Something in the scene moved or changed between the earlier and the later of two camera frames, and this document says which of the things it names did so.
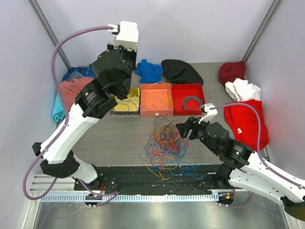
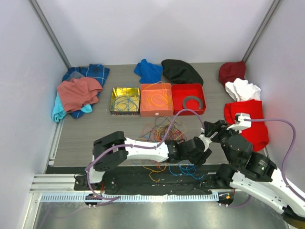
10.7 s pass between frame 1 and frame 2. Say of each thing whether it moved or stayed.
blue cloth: stayed
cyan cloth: stayed
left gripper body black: moved
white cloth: stayed
